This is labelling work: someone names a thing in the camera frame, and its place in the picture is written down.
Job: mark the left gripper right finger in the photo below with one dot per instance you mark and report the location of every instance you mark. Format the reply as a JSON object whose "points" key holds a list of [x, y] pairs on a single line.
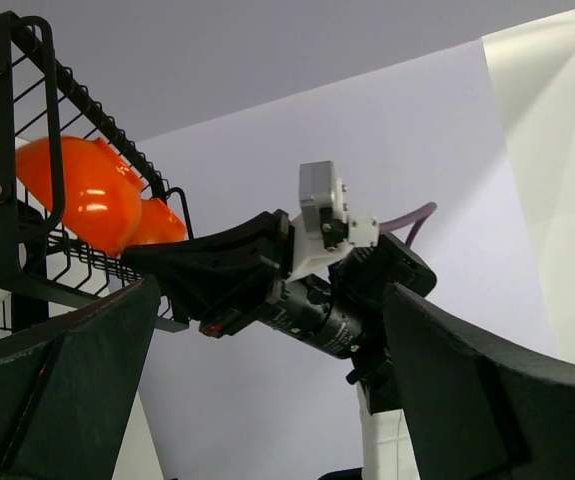
{"points": [[478, 406]]}

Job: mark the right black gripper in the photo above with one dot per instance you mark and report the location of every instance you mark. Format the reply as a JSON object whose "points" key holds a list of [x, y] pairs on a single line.
{"points": [[219, 279]]}

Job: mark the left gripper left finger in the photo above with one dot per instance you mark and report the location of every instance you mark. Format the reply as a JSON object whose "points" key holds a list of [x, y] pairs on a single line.
{"points": [[67, 386]]}

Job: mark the orange bowl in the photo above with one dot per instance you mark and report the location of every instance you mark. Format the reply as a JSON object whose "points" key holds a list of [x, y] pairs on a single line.
{"points": [[102, 192], [158, 224]]}

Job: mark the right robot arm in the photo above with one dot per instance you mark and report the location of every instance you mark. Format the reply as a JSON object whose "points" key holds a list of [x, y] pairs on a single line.
{"points": [[342, 316]]}

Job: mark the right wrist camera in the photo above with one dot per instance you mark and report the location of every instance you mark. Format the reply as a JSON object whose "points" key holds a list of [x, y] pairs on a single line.
{"points": [[326, 232]]}

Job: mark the black wire dish rack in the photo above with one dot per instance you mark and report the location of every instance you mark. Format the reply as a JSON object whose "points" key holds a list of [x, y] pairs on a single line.
{"points": [[45, 266]]}

